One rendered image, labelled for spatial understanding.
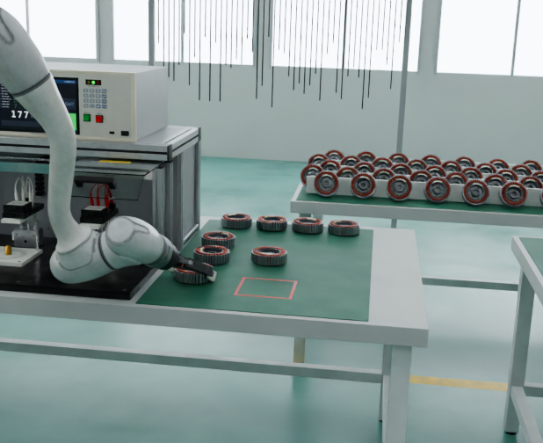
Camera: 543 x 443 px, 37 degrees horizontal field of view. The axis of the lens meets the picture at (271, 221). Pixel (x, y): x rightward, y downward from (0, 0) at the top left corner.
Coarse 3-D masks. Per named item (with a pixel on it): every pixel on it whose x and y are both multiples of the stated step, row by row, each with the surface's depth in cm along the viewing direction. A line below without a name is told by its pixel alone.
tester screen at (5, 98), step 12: (0, 84) 244; (60, 84) 241; (72, 84) 241; (0, 96) 244; (12, 96) 244; (72, 96) 241; (0, 108) 245; (12, 108) 245; (24, 108) 244; (0, 120) 246; (24, 120) 245; (36, 120) 245
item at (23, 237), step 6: (18, 228) 255; (24, 228) 255; (30, 228) 255; (42, 228) 257; (18, 234) 253; (24, 234) 253; (30, 234) 253; (42, 234) 257; (18, 240) 254; (24, 240) 254; (30, 240) 253; (42, 240) 257; (18, 246) 254; (24, 246) 254; (30, 246) 254; (36, 246) 253
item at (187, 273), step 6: (180, 270) 231; (186, 270) 236; (180, 276) 230; (186, 276) 229; (192, 276) 229; (198, 276) 229; (186, 282) 230; (192, 282) 229; (198, 282) 230; (204, 282) 230
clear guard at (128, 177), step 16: (80, 160) 239; (96, 160) 240; (112, 160) 240; (128, 160) 241; (144, 160) 242; (96, 176) 221; (112, 176) 221; (128, 176) 220; (80, 192) 219; (96, 192) 218; (112, 192) 218; (128, 192) 218
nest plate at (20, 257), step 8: (0, 248) 248; (16, 248) 248; (24, 248) 249; (0, 256) 240; (8, 256) 240; (16, 256) 240; (24, 256) 241; (32, 256) 241; (0, 264) 235; (8, 264) 235; (16, 264) 234; (24, 264) 236
